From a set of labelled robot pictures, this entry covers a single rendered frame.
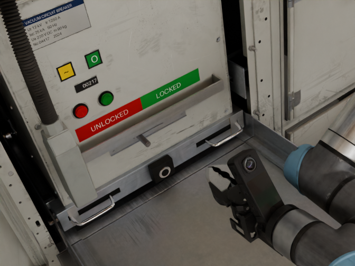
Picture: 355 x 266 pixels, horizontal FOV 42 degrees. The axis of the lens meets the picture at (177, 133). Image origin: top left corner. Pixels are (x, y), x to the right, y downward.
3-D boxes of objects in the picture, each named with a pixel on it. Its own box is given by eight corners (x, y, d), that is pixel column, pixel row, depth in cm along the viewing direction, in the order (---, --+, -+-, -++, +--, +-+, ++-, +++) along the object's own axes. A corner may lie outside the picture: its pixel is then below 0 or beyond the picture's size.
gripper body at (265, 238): (227, 227, 82) (274, 264, 73) (217, 190, 78) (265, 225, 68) (260, 205, 85) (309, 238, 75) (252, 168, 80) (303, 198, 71)
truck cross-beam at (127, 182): (244, 126, 126) (242, 109, 122) (64, 231, 107) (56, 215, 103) (232, 119, 129) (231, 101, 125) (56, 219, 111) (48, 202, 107)
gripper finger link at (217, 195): (203, 192, 82) (233, 215, 75) (201, 185, 82) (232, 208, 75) (224, 179, 84) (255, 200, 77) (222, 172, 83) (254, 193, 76)
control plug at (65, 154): (99, 197, 94) (73, 132, 83) (77, 209, 93) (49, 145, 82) (83, 177, 100) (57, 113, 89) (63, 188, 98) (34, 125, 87)
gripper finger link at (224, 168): (213, 187, 90) (243, 208, 83) (206, 162, 87) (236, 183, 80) (225, 179, 91) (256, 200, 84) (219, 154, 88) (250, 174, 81)
